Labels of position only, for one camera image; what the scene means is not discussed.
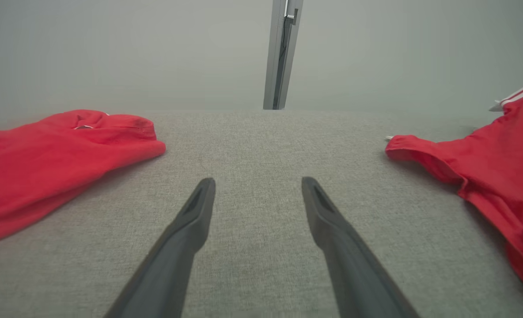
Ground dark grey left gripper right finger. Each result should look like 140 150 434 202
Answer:
301 177 421 318

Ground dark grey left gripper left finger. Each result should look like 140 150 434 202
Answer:
105 178 216 318

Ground red shorts with white stripe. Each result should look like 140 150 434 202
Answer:
0 109 167 246

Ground red Bulls basketball jersey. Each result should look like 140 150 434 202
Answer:
384 74 523 302

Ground grey fabric sofa cushion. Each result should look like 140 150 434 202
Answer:
0 109 523 318

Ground grey metal upright post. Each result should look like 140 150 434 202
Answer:
262 0 304 110

